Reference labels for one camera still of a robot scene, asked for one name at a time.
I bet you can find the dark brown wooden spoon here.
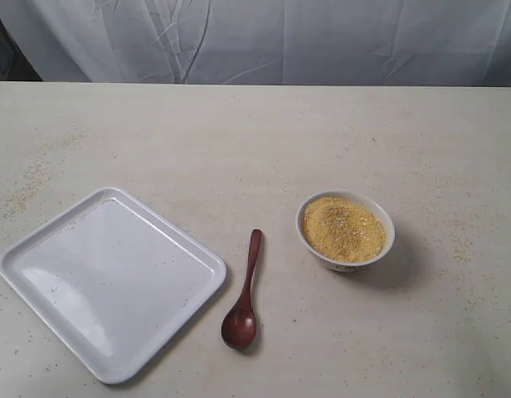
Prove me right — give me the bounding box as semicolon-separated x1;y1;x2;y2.
221;229;263;350

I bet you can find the golden brown granulated powder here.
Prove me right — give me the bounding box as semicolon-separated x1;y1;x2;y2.
301;197;385;263

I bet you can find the white ceramic bowl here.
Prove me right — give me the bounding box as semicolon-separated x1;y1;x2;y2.
296;190;395;273

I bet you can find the white square plastic tray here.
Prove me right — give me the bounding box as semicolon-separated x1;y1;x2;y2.
0;187;226;385

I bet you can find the white backdrop cloth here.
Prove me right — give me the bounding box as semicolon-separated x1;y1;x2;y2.
0;0;511;87

